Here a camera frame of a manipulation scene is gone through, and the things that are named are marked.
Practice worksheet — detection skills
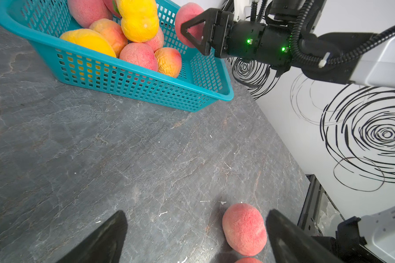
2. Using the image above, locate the teal plastic basket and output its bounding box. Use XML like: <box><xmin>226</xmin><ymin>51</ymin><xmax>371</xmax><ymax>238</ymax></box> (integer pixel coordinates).
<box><xmin>0</xmin><ymin>0</ymin><xmax>234</xmax><ymax>112</ymax></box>

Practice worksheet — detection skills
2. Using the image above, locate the yellow pepper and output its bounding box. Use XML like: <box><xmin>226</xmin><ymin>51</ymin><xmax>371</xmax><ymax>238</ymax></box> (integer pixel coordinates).
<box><xmin>60</xmin><ymin>28</ymin><xmax>117</xmax><ymax>58</ymax></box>
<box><xmin>116</xmin><ymin>0</ymin><xmax>159</xmax><ymax>43</ymax></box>

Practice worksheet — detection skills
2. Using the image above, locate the orange peach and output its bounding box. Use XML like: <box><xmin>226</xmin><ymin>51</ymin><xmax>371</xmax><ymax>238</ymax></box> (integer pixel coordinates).
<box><xmin>154</xmin><ymin>47</ymin><xmax>182</xmax><ymax>78</ymax></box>
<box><xmin>89</xmin><ymin>18</ymin><xmax>128</xmax><ymax>58</ymax></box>

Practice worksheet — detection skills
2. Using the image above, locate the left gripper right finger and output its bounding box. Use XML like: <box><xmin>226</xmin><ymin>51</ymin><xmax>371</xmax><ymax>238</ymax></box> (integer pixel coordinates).
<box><xmin>266</xmin><ymin>209</ymin><xmax>342</xmax><ymax>263</ymax></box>

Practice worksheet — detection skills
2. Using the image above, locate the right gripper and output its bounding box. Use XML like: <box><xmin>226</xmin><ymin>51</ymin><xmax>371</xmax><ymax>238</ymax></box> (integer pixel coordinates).
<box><xmin>180</xmin><ymin>8</ymin><xmax>291</xmax><ymax>71</ymax></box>

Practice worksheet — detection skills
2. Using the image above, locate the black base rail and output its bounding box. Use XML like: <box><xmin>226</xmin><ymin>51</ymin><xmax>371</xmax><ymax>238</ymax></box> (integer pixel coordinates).
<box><xmin>297</xmin><ymin>174</ymin><xmax>345</xmax><ymax>237</ymax></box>

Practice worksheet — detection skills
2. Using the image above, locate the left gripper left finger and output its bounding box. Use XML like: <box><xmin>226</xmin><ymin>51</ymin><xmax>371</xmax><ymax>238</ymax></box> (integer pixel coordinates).
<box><xmin>59</xmin><ymin>210</ymin><xmax>128</xmax><ymax>263</ymax></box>

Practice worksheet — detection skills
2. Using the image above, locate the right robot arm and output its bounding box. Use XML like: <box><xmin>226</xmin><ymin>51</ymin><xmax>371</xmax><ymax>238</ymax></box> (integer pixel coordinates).
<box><xmin>181</xmin><ymin>1</ymin><xmax>395</xmax><ymax>193</ymax></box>

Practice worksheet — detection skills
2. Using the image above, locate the pink peach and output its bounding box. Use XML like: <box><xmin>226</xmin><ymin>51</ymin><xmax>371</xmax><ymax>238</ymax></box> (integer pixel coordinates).
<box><xmin>234</xmin><ymin>258</ymin><xmax>262</xmax><ymax>263</ymax></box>
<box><xmin>222</xmin><ymin>203</ymin><xmax>267</xmax><ymax>256</ymax></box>
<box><xmin>145</xmin><ymin>28</ymin><xmax>165</xmax><ymax>52</ymax></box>
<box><xmin>103</xmin><ymin>0</ymin><xmax>121</xmax><ymax>19</ymax></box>
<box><xmin>174</xmin><ymin>2</ymin><xmax>206</xmax><ymax>49</ymax></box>
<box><xmin>119</xmin><ymin>43</ymin><xmax>158</xmax><ymax>71</ymax></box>
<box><xmin>68</xmin><ymin>0</ymin><xmax>113</xmax><ymax>28</ymax></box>

